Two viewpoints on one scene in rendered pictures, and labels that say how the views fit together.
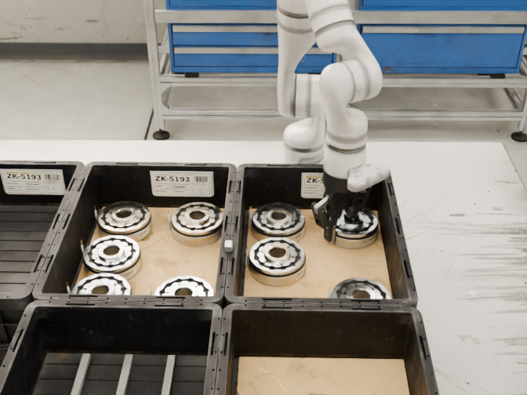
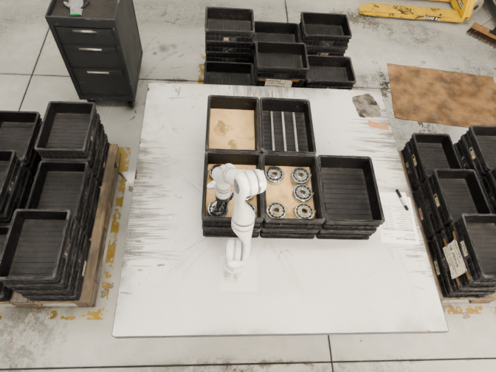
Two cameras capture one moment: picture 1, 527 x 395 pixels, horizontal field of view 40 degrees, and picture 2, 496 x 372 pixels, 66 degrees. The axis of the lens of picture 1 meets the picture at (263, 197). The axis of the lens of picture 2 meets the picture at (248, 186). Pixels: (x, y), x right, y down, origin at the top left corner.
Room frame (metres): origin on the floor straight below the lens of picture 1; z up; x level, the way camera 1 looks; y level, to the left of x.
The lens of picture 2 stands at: (2.00, -0.19, 2.57)
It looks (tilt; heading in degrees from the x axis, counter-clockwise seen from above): 59 degrees down; 170
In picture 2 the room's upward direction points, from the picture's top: 9 degrees clockwise
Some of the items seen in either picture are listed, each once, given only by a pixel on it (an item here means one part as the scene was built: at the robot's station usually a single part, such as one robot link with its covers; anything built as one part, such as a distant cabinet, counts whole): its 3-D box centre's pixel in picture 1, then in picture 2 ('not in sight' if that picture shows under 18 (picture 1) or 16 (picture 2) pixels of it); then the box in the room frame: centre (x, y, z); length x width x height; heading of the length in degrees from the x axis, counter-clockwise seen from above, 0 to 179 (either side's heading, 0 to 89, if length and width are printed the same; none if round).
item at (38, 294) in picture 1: (147, 227); (291, 186); (1.02, 0.21, 0.92); 0.40 x 0.30 x 0.02; 179
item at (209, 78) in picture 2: not in sight; (228, 85); (-0.36, -0.08, 0.26); 0.40 x 0.30 x 0.23; 89
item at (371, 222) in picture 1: (351, 220); (217, 209); (1.12, -0.17, 0.86); 0.10 x 0.10 x 0.01
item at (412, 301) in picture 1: (316, 230); (232, 184); (1.01, -0.09, 0.92); 0.40 x 0.30 x 0.02; 179
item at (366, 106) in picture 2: not in sight; (366, 105); (0.24, 0.83, 0.71); 0.22 x 0.19 x 0.01; 179
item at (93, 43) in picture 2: not in sight; (103, 44); (-0.57, -1.07, 0.45); 0.60 x 0.45 x 0.90; 179
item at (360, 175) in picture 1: (352, 157); (221, 186); (1.08, -0.16, 1.02); 0.11 x 0.09 x 0.06; 39
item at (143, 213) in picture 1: (124, 216); (304, 211); (1.13, 0.27, 0.86); 0.10 x 0.10 x 0.01
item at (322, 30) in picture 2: not in sight; (319, 46); (-0.75, 0.73, 0.37); 0.40 x 0.30 x 0.45; 90
